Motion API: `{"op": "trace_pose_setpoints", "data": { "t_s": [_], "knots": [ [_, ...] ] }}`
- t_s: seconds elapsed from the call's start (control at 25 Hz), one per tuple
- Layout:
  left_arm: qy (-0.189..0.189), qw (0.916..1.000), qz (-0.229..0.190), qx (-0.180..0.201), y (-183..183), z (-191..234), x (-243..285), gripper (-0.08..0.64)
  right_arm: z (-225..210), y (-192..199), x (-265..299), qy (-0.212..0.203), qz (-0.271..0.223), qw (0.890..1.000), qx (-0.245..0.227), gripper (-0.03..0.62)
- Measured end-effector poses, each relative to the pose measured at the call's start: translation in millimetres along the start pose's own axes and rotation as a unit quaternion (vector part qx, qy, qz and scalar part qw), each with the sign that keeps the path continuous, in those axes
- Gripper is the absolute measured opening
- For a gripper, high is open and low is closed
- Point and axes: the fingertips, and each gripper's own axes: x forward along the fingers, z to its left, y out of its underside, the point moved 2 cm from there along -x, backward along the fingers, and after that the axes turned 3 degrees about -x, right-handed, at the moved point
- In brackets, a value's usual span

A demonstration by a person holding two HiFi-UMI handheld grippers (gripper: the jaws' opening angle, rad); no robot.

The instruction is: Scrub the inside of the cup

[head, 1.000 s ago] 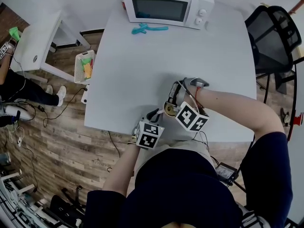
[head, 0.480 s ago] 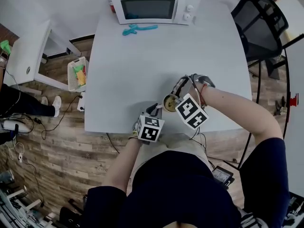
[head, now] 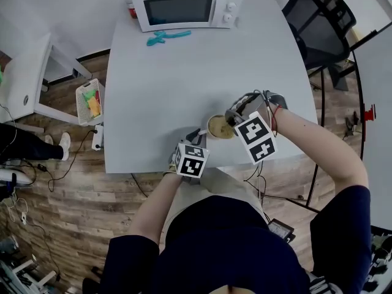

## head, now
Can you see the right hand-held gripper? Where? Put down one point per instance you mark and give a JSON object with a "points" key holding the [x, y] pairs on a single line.
{"points": [[256, 133]]}

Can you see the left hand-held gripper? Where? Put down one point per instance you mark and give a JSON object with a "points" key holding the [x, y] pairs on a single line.
{"points": [[192, 161]]}

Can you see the tan scrubbing sponge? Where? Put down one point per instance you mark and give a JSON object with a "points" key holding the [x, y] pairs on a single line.
{"points": [[224, 131]]}

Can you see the beige cup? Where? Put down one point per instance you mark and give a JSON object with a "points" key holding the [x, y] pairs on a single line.
{"points": [[214, 126]]}

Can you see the person's right forearm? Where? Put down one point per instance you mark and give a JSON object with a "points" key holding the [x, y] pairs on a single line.
{"points": [[318, 145]]}

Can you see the person's left forearm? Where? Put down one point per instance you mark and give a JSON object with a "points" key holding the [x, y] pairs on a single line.
{"points": [[153, 207]]}

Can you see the person's beige trousers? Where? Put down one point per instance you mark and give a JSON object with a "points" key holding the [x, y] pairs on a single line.
{"points": [[223, 184]]}

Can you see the teal plastic toy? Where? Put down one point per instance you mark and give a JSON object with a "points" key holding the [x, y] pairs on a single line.
{"points": [[162, 37]]}

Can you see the white power strip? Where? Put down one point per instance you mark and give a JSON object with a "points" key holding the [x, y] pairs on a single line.
{"points": [[98, 138]]}

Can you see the white plastic basket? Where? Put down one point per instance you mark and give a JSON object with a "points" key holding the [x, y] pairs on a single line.
{"points": [[88, 103]]}

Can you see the black power adapter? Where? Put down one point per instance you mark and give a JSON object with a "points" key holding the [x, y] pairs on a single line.
{"points": [[281, 230]]}

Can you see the small black tool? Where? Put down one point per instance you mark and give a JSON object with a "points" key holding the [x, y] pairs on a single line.
{"points": [[352, 124]]}

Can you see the white microwave oven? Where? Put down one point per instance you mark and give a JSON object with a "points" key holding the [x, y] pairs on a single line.
{"points": [[180, 6]]}

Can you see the person's dark blue shirt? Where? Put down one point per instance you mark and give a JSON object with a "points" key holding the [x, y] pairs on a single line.
{"points": [[232, 256]]}

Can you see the black mesh office chair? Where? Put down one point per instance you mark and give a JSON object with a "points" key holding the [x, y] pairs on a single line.
{"points": [[321, 26]]}

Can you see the red plastic clamp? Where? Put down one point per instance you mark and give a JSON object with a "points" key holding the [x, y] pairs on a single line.
{"points": [[369, 112]]}

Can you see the red-capped plastic bottle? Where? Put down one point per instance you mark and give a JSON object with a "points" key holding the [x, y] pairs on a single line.
{"points": [[130, 2]]}

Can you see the white side desk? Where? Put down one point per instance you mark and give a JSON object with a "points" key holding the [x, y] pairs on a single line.
{"points": [[21, 78]]}

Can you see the white desk with black frame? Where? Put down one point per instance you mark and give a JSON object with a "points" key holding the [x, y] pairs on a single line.
{"points": [[378, 81]]}

